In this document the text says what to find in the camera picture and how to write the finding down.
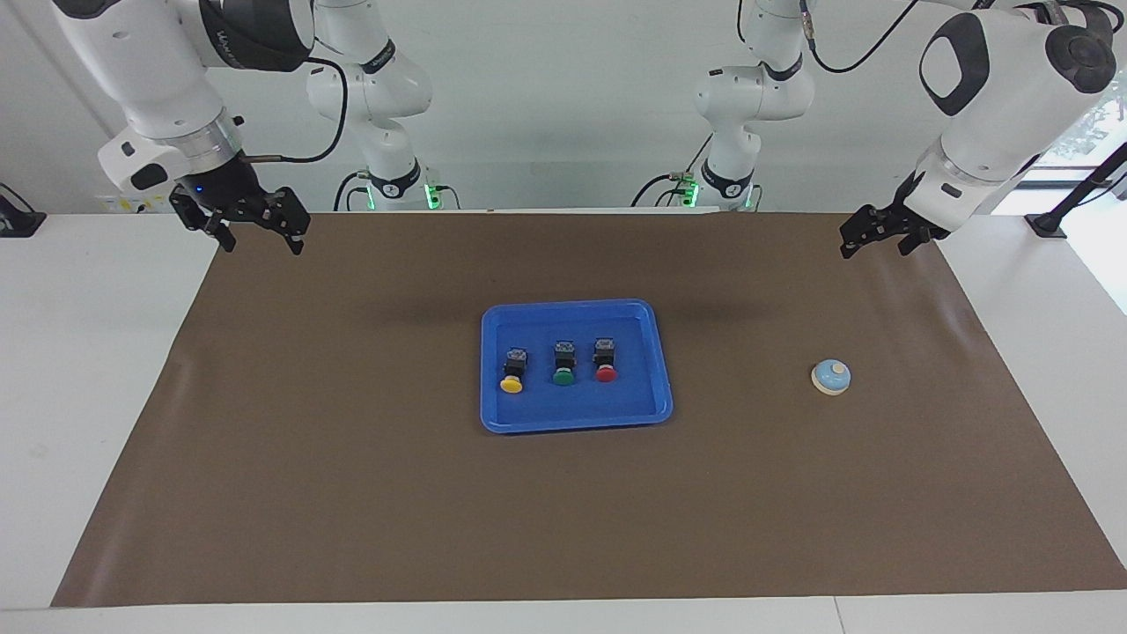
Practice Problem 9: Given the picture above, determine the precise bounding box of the light blue service bell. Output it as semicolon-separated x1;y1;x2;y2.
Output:
810;358;852;396

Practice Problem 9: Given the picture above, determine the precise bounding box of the yellow push button switch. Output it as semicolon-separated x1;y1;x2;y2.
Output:
498;347;529;394

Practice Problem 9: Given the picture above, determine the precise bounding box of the blue plastic tray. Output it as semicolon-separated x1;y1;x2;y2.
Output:
480;299;674;435

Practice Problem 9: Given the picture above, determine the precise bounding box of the black angled stand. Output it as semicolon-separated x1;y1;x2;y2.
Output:
1024;141;1127;240

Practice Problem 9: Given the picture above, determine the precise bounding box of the black low stand foot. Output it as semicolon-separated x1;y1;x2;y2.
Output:
0;182;47;239

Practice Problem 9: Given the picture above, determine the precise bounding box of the brown table mat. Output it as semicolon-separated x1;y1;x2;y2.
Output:
51;210;1127;608

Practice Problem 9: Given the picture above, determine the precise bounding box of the black right base cable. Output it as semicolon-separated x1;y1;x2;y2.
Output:
335;170;375;212

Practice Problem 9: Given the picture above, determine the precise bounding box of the black base cable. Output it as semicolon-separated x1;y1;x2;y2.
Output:
630;132;714;209
335;170;375;212

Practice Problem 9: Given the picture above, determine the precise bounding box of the white wall power outlet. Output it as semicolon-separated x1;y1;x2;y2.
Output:
97;190;177;214

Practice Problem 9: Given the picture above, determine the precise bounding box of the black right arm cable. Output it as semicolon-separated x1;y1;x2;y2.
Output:
242;53;350;166

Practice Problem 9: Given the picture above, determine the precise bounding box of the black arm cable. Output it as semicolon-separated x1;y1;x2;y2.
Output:
242;53;350;166
797;0;921;75

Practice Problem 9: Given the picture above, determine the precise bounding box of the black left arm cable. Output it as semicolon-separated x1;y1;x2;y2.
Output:
797;0;921;75

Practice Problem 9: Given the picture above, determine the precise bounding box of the black left base cable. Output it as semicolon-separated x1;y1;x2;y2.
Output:
630;132;714;209

